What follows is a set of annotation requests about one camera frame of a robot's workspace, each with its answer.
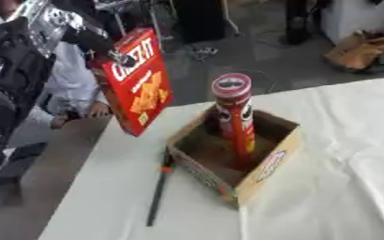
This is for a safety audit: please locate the person's hand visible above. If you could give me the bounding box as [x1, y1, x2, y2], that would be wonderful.
[48, 112, 73, 130]
[85, 100, 113, 119]

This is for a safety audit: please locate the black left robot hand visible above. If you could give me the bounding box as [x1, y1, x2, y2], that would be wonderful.
[61, 25, 139, 68]

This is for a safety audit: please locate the red cracker box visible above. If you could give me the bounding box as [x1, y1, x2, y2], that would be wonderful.
[87, 27, 174, 138]

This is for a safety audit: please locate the tan cardboard box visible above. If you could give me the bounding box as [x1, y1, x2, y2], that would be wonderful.
[164, 105, 303, 210]

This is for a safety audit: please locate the black stick with orange band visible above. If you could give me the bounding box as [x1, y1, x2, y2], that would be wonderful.
[144, 149, 178, 228]

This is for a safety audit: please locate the black case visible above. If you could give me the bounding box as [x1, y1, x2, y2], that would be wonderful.
[170, 0, 229, 44]

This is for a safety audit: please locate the red chip can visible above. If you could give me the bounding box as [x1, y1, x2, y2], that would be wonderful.
[208, 72, 258, 171]

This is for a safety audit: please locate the white cabinet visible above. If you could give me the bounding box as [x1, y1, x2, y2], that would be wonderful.
[319, 0, 384, 45]

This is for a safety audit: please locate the black post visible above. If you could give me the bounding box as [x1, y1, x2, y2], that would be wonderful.
[278, 0, 318, 46]

